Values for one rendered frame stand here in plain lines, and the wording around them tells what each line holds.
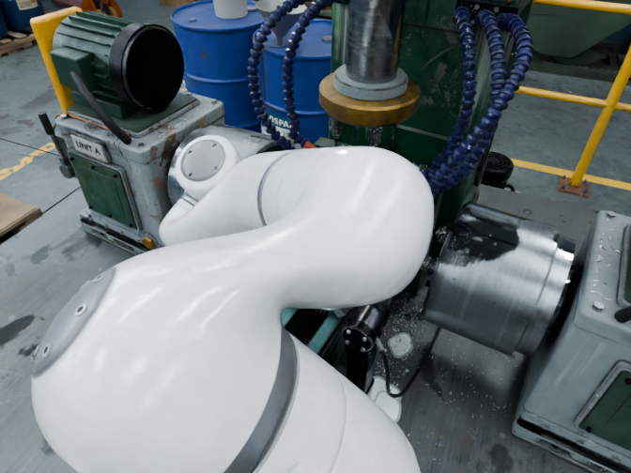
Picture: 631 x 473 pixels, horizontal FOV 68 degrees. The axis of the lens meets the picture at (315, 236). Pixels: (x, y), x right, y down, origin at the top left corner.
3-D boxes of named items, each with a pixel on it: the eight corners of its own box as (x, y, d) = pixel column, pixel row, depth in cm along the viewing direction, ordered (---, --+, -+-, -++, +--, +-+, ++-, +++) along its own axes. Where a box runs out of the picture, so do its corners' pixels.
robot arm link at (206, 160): (240, 245, 68) (279, 196, 69) (199, 206, 56) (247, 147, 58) (202, 218, 71) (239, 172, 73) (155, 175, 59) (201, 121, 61)
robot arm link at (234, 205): (267, 332, 41) (192, 266, 68) (369, 193, 44) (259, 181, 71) (186, 276, 38) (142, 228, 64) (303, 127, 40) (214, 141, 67)
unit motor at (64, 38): (125, 146, 142) (82, -6, 114) (210, 177, 130) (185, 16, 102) (52, 189, 125) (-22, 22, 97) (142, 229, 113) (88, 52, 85)
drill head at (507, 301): (417, 254, 111) (437, 164, 95) (606, 323, 96) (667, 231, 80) (375, 327, 95) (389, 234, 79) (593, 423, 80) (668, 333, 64)
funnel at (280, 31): (274, 45, 250) (271, -7, 234) (315, 52, 243) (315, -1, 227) (251, 61, 232) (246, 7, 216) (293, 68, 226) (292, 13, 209)
